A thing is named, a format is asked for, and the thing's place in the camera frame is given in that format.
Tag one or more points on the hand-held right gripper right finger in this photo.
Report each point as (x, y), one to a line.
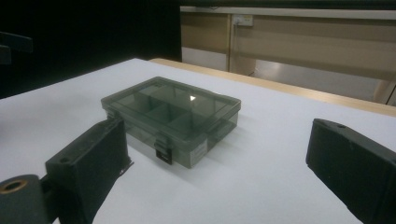
(358, 168)

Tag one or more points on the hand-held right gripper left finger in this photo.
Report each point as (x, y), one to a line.
(90, 155)

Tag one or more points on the transparent grey compartment box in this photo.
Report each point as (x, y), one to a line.
(174, 102)

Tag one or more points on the black curtain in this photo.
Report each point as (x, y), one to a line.
(93, 31)

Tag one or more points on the white board sheet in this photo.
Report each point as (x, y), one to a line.
(249, 161)

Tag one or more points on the white wall socket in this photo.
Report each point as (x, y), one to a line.
(243, 20)

